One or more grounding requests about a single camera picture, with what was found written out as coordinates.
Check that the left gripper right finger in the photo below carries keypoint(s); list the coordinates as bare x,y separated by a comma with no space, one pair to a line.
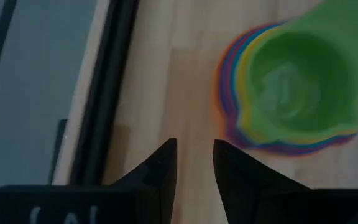
275,205

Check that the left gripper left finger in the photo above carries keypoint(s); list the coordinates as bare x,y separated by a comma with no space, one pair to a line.
104,205

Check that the green measuring cup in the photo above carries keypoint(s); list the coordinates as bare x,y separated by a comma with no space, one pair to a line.
300,81

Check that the orange measuring cup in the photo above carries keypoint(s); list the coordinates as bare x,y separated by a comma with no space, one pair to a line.
217,84

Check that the black aluminium table frame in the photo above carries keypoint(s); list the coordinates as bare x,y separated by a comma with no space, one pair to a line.
101,93

